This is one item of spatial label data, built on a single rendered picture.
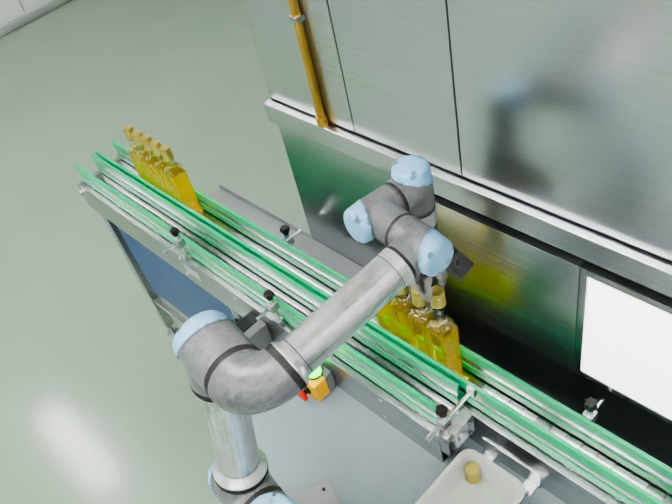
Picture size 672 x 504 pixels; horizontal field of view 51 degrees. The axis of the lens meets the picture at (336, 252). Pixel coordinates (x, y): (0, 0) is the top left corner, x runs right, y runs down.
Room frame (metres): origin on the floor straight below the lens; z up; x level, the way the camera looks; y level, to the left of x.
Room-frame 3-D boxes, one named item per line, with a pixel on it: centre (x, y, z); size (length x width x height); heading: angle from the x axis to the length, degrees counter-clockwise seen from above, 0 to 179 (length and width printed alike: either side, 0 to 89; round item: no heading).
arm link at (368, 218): (1.01, -0.10, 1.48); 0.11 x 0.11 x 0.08; 27
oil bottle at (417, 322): (1.10, -0.16, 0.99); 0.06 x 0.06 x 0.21; 36
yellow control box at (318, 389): (1.20, 0.15, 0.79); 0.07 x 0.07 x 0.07; 35
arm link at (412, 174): (1.07, -0.18, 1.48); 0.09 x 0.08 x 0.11; 117
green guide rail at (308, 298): (1.67, 0.31, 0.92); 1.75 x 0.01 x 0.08; 35
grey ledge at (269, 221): (1.66, 0.10, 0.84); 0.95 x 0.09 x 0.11; 35
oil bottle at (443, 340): (1.05, -0.19, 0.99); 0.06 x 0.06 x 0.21; 34
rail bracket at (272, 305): (1.35, 0.23, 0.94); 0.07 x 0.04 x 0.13; 125
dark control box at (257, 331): (1.43, 0.31, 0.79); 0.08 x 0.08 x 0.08; 35
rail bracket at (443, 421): (0.89, -0.15, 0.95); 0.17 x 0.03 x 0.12; 125
